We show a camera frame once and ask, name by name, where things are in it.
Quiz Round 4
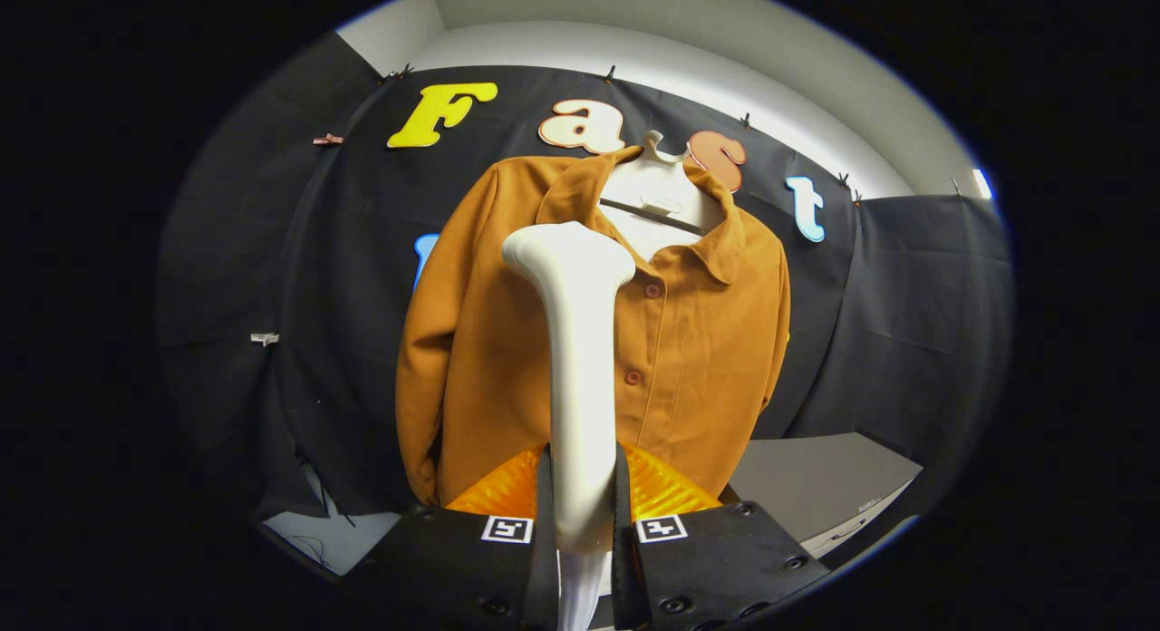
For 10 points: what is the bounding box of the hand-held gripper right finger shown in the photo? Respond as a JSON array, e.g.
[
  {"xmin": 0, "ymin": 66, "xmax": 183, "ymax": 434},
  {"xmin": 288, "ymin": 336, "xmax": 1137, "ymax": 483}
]
[{"xmin": 612, "ymin": 441, "xmax": 831, "ymax": 631}]

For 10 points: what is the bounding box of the black backdrop cloth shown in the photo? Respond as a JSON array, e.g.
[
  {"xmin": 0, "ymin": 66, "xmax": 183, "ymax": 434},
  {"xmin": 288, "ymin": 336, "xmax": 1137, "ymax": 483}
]
[{"xmin": 154, "ymin": 33, "xmax": 1014, "ymax": 523}]

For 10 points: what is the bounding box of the white mannequin torso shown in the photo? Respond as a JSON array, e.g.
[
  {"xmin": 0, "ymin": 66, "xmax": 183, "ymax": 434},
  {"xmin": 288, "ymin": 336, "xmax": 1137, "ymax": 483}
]
[{"xmin": 598, "ymin": 131, "xmax": 726, "ymax": 260}]

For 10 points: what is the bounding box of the grey cabinet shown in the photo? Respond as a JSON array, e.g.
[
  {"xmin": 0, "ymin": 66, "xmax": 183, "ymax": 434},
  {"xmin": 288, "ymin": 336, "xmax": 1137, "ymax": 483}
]
[{"xmin": 725, "ymin": 432, "xmax": 923, "ymax": 559}]

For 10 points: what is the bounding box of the white garment steamer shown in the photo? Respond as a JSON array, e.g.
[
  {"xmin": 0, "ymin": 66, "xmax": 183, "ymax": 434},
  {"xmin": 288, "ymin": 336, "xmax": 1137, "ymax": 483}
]
[{"xmin": 501, "ymin": 221, "xmax": 637, "ymax": 555}]

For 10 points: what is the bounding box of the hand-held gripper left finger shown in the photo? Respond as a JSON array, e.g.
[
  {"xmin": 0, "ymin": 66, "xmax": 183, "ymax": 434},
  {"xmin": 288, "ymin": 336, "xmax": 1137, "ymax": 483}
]
[{"xmin": 349, "ymin": 442, "xmax": 561, "ymax": 631}]

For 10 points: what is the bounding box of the orange button shirt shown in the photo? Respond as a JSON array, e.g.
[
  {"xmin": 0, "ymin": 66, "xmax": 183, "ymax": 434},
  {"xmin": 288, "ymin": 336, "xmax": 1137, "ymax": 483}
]
[{"xmin": 395, "ymin": 146, "xmax": 792, "ymax": 510}]

